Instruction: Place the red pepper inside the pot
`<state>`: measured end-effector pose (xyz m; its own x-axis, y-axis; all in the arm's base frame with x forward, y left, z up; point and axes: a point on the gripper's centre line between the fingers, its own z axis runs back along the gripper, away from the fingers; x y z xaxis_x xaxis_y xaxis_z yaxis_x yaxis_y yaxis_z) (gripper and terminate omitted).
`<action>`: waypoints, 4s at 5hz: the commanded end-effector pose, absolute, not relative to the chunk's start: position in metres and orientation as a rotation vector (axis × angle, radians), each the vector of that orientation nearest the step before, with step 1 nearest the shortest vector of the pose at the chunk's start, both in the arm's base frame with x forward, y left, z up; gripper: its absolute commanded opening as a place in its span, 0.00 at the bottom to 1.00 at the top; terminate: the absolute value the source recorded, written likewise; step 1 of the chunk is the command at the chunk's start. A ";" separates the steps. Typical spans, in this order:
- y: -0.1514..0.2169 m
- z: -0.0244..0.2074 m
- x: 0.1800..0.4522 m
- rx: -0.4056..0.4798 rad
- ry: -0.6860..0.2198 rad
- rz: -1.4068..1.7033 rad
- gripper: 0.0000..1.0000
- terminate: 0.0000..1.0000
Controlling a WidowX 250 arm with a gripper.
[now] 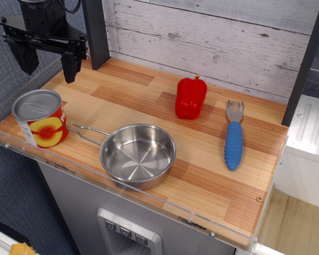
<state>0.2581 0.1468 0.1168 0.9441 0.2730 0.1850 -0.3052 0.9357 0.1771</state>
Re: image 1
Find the small stainless steel pan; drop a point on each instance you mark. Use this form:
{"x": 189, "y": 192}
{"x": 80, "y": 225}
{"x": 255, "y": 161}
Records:
{"x": 138, "y": 155}

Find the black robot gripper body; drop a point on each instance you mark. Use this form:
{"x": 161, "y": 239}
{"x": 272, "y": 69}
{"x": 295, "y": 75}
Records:
{"x": 44, "y": 26}

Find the silver dispenser button panel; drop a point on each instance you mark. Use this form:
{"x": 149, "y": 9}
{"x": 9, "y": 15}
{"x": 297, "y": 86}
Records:
{"x": 122, "y": 236}

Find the dark grey left post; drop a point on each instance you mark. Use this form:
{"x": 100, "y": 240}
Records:
{"x": 96, "y": 31}

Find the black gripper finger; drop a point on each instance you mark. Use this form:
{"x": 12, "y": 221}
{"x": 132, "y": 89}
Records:
{"x": 71, "y": 63}
{"x": 25, "y": 55}

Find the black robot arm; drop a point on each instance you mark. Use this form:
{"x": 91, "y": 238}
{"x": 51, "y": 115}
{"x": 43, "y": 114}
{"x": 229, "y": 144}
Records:
{"x": 34, "y": 1}

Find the red toy bell pepper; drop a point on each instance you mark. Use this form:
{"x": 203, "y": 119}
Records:
{"x": 191, "y": 94}

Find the dark grey post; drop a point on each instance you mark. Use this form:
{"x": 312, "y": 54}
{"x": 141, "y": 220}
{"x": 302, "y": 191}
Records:
{"x": 306, "y": 64}
{"x": 96, "y": 31}

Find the orange toy food can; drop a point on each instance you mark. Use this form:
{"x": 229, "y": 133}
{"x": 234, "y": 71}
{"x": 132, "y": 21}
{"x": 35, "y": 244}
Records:
{"x": 41, "y": 117}

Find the white toy sink counter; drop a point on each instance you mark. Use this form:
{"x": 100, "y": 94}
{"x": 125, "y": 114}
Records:
{"x": 297, "y": 173}

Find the yellow object at corner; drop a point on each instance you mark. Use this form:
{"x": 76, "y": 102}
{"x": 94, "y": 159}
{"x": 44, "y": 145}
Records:
{"x": 22, "y": 249}

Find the blue handled toy fork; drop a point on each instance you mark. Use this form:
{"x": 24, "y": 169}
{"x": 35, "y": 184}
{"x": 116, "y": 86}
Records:
{"x": 233, "y": 148}

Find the dark grey right post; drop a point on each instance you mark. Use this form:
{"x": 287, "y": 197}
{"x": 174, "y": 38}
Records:
{"x": 306, "y": 64}

